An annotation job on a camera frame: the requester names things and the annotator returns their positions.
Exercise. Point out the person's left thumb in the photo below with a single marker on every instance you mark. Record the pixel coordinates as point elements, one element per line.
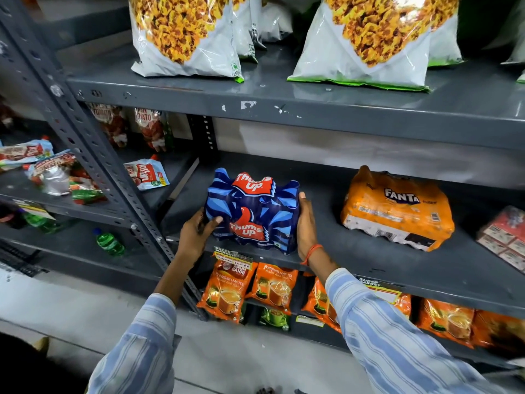
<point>215,222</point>

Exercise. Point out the person's left hand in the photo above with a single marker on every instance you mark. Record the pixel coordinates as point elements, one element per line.
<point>192,242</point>

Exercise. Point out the green plastic bottle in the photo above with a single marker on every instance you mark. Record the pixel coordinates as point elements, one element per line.
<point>41,222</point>
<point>110,243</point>

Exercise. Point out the green tea pouch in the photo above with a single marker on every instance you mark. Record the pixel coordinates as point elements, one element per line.
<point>274,318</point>

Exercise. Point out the orange tea pouch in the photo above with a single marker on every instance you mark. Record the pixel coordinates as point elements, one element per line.
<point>498,330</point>
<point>274,287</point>
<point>447,324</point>
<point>404,305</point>
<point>225,293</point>
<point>322,305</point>

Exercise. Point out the grey slotted metal shelf rack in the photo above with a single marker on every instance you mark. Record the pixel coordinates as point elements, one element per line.
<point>82,131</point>

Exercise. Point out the red shrink-wrapped drink pack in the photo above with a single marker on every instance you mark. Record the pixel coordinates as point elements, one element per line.
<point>506,237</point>

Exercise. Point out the yellow white shelf price tag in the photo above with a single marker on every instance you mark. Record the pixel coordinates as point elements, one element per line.
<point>232,258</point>
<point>379,290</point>
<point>33,209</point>

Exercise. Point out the person's right thumb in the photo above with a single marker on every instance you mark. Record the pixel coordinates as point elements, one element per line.
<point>303,203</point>

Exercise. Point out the person's left forearm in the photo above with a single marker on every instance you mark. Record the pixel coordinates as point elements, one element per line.
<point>139,344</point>

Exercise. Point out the green sauce packet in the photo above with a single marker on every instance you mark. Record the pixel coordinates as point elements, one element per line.
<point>86,192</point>

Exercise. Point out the small yellow shelf label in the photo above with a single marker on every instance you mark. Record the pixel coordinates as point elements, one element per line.
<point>309,321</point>

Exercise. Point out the person's right forearm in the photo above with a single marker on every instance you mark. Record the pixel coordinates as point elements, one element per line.
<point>389,344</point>

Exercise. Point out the orange thread wristband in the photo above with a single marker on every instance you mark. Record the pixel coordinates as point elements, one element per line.
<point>310,253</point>

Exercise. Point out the white yellow snack bag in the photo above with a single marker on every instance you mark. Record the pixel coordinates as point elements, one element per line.
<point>445,40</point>
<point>274,20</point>
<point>244,32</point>
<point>184,32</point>
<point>365,40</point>

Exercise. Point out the blue shrink-wrapped soda bottle pack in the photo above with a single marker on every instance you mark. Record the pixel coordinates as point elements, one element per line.
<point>254,213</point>

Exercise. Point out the orange shrink-wrapped soda bottle pack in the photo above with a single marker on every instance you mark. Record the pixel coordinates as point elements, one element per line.
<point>398,209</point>

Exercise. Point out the person's right hand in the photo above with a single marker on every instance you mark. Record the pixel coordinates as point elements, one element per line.
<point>306,233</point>

